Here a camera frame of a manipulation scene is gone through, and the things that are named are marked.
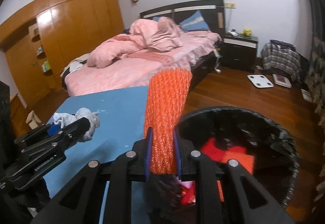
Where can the dark nightstand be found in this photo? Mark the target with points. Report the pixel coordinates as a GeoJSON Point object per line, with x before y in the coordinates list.
{"type": "Point", "coordinates": [240, 52]}

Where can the green shelf packets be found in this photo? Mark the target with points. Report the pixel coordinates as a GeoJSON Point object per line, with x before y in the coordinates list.
{"type": "Point", "coordinates": [46, 65]}

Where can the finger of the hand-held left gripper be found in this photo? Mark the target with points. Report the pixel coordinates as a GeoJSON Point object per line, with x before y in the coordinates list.
{"type": "Point", "coordinates": [53, 130]}
{"type": "Point", "coordinates": [76, 128]}

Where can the yellow plush toy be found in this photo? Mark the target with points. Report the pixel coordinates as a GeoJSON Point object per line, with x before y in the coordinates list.
{"type": "Point", "coordinates": [246, 32]}

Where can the white booklet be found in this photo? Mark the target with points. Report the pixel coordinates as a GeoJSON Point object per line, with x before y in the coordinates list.
{"type": "Point", "coordinates": [306, 95]}

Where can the orange foam net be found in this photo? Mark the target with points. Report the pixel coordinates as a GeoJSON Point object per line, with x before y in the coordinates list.
{"type": "Point", "coordinates": [165, 112]}

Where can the wooden wardrobe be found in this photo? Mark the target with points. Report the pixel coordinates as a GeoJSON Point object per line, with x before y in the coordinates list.
{"type": "Point", "coordinates": [76, 23]}

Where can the blue table cloth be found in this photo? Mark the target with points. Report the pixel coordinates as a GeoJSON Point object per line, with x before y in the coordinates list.
{"type": "Point", "coordinates": [114, 112]}

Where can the pink plush blanket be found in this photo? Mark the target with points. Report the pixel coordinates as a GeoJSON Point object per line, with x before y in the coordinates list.
{"type": "Point", "coordinates": [157, 36]}

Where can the black bin liner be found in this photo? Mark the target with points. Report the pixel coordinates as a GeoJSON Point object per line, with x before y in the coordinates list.
{"type": "Point", "coordinates": [254, 130]}

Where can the teal shelf bottles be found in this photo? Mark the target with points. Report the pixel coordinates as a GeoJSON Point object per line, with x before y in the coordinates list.
{"type": "Point", "coordinates": [39, 50]}

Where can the white red book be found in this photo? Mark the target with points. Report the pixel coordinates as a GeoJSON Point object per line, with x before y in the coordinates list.
{"type": "Point", "coordinates": [281, 79]}

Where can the small blue pillow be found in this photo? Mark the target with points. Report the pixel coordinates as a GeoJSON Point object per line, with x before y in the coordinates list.
{"type": "Point", "coordinates": [156, 18]}

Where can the white desk phone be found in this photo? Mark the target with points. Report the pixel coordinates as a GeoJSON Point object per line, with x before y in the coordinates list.
{"type": "Point", "coordinates": [233, 33]}

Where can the dark patterned curtain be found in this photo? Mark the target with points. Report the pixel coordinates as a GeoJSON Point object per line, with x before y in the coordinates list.
{"type": "Point", "coordinates": [317, 61]}

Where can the plaid cloth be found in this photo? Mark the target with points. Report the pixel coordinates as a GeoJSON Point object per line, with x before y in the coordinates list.
{"type": "Point", "coordinates": [280, 60]}

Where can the bed with pink sheet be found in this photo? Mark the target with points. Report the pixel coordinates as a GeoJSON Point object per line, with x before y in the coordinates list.
{"type": "Point", "coordinates": [114, 79]}

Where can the white beige clothes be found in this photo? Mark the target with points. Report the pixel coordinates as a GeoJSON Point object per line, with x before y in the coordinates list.
{"type": "Point", "coordinates": [76, 62]}

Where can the wall socket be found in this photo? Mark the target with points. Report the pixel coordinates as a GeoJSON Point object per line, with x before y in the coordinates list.
{"type": "Point", "coordinates": [230, 5]}

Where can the large blue pillow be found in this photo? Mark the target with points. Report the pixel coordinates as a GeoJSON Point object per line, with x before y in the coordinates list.
{"type": "Point", "coordinates": [196, 21]}

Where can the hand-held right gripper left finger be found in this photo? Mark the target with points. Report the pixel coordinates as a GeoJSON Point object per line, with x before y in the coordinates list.
{"type": "Point", "coordinates": [148, 147]}

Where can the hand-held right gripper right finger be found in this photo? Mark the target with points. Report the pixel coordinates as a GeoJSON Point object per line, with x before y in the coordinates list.
{"type": "Point", "coordinates": [177, 155]}

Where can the pink duvet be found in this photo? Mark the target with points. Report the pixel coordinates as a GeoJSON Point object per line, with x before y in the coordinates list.
{"type": "Point", "coordinates": [106, 54]}

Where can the dark jacket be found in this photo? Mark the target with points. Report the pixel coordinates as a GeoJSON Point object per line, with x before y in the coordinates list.
{"type": "Point", "coordinates": [281, 44]}

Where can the small wooden stool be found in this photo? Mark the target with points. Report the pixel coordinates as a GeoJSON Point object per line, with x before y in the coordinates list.
{"type": "Point", "coordinates": [33, 118]}

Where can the white grey cloth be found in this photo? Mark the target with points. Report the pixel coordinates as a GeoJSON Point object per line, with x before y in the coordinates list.
{"type": "Point", "coordinates": [86, 114]}

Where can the black trash bin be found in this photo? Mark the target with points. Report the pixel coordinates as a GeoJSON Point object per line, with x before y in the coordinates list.
{"type": "Point", "coordinates": [284, 135]}

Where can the white bathroom scale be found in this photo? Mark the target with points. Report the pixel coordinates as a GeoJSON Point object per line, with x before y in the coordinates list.
{"type": "Point", "coordinates": [261, 81]}

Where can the pink cloth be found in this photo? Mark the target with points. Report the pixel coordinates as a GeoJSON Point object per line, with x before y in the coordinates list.
{"type": "Point", "coordinates": [188, 184]}

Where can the black object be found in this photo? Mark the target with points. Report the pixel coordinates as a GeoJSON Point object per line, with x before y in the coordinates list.
{"type": "Point", "coordinates": [4, 112]}

